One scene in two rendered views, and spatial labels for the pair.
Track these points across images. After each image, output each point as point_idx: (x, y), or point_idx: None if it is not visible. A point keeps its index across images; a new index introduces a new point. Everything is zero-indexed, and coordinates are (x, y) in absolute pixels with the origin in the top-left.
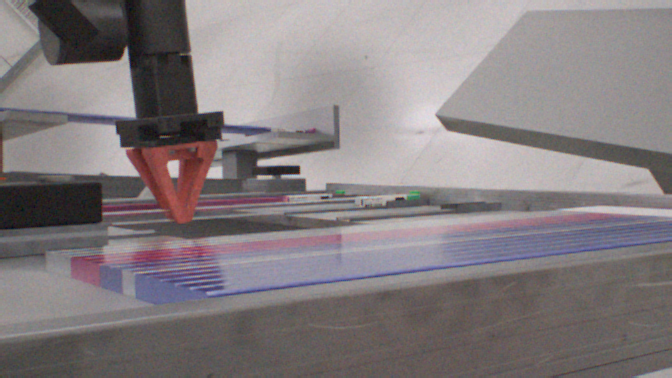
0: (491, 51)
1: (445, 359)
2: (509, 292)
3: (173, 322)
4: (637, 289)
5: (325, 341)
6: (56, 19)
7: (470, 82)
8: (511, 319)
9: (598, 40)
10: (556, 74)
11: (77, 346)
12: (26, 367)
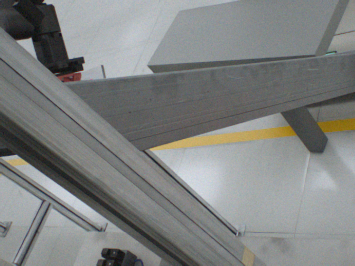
0: (167, 31)
1: (263, 92)
2: (275, 69)
3: (196, 72)
4: (307, 70)
5: (233, 82)
6: (27, 10)
7: (160, 47)
8: (277, 79)
9: (219, 17)
10: (204, 36)
11: (176, 77)
12: (166, 83)
